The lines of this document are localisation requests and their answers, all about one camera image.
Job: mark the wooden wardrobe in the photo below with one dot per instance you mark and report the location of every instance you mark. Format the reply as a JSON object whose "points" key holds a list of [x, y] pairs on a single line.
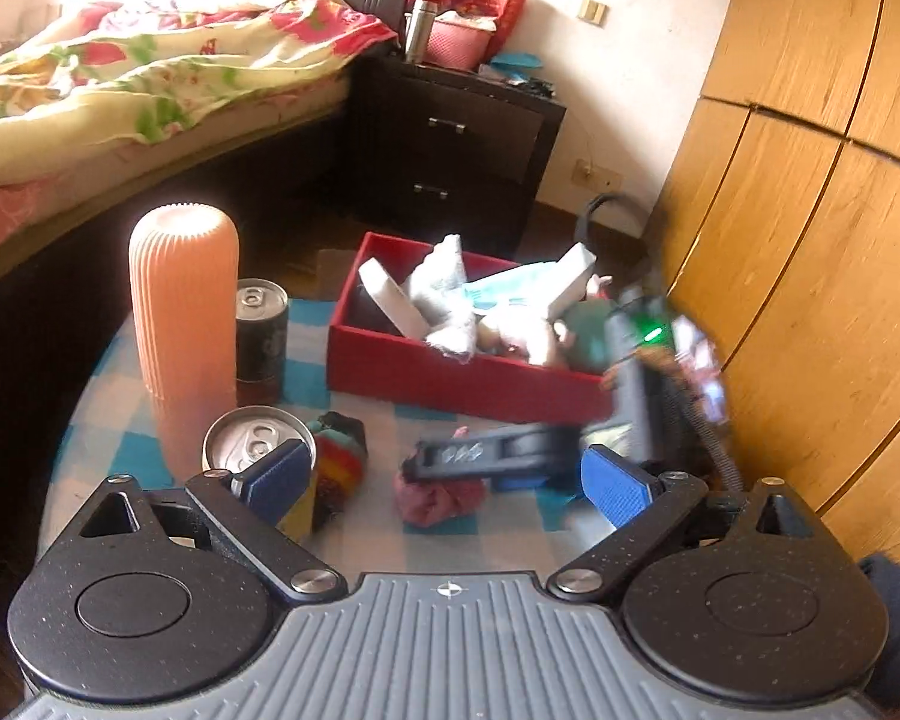
{"points": [[780, 227]]}

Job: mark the black coffee can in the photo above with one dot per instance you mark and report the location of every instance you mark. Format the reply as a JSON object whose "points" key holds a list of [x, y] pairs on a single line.
{"points": [[262, 310]]}

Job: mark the blue face mask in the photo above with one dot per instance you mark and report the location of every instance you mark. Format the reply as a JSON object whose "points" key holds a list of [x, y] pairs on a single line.
{"points": [[536, 287]]}

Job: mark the dark red knitted cloth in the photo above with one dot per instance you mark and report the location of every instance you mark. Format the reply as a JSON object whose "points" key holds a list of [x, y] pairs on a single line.
{"points": [[425, 504]]}

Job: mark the silver top drink can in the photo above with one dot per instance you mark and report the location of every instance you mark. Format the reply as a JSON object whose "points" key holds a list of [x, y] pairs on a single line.
{"points": [[259, 449]]}

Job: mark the red rectangular storage box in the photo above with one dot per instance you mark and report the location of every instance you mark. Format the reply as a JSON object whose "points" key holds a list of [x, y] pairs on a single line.
{"points": [[366, 356]]}

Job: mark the wall power outlet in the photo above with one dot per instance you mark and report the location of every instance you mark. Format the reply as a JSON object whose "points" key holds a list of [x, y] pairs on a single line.
{"points": [[597, 179]]}

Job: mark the orange ribbed cylinder vase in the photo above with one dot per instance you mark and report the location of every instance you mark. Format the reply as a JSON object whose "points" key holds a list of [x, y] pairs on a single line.
{"points": [[183, 262]]}

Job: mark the grey white towel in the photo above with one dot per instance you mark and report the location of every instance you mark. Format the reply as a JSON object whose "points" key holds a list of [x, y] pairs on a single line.
{"points": [[436, 289]]}

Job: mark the steel thermos bottle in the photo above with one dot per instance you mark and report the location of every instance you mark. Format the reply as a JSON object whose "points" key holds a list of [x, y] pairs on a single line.
{"points": [[418, 28]]}

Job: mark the pink basket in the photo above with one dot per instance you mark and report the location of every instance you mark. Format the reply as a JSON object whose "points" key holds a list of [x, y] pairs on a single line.
{"points": [[458, 43]]}

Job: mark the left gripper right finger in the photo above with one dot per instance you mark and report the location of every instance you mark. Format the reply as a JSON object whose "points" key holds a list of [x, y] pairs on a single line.
{"points": [[645, 512]]}

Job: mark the teal plush doll toy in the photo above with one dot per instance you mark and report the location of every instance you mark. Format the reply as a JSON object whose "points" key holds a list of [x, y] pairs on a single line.
{"points": [[574, 341]]}

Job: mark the blue white checkered cloth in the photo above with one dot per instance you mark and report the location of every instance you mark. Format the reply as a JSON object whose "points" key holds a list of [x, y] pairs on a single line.
{"points": [[356, 525]]}

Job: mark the dark wooden nightstand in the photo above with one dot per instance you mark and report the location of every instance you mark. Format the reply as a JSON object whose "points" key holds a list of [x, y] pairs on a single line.
{"points": [[442, 151]]}

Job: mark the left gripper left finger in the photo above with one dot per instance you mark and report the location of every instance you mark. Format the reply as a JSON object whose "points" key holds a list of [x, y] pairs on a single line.
{"points": [[286, 566]]}

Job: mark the floral bed quilt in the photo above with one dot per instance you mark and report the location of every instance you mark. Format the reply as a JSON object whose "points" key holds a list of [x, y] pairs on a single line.
{"points": [[142, 73]]}

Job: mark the white sponge block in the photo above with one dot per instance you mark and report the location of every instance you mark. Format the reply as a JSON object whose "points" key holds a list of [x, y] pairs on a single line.
{"points": [[570, 277], [391, 300]]}

